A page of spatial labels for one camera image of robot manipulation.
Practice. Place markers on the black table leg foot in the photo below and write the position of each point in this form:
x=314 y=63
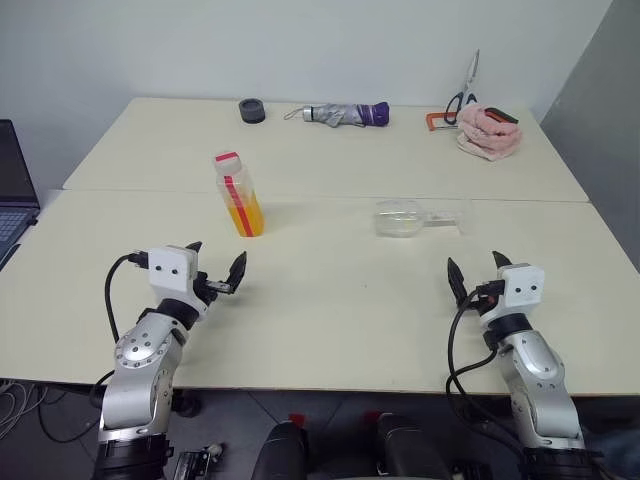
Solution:
x=187 y=404

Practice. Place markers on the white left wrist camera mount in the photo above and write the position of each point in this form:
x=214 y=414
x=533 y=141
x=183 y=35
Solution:
x=170 y=272

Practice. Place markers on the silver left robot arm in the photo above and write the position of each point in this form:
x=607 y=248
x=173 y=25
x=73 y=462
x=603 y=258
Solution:
x=135 y=350

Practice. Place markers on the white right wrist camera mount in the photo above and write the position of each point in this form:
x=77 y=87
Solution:
x=522 y=290

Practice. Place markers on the pink folded towel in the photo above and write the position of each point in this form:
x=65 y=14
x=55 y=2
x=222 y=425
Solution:
x=487 y=137

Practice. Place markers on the dark open laptop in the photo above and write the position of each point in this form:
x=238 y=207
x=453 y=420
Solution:
x=15 y=175

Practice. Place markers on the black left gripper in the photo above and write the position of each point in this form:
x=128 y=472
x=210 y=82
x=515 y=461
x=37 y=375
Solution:
x=210 y=288

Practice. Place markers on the pink white bottle cap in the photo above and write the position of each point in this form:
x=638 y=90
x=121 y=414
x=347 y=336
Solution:
x=227 y=161

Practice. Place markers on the dark grey round holder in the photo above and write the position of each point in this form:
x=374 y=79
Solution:
x=251 y=112

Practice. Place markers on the small black floor device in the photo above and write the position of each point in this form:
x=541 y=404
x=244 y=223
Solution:
x=197 y=462

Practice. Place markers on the folded silver purple umbrella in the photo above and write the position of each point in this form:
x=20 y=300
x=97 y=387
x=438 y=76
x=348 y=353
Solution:
x=345 y=114

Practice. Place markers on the clear orange juice bottle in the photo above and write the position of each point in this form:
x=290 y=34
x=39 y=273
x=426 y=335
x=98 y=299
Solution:
x=245 y=215

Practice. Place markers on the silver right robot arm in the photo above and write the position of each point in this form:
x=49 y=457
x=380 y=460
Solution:
x=540 y=365

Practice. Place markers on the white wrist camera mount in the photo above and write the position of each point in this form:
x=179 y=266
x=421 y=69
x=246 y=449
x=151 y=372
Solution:
x=522 y=290
x=170 y=272

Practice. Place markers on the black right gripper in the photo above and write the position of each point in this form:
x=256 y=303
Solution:
x=487 y=295

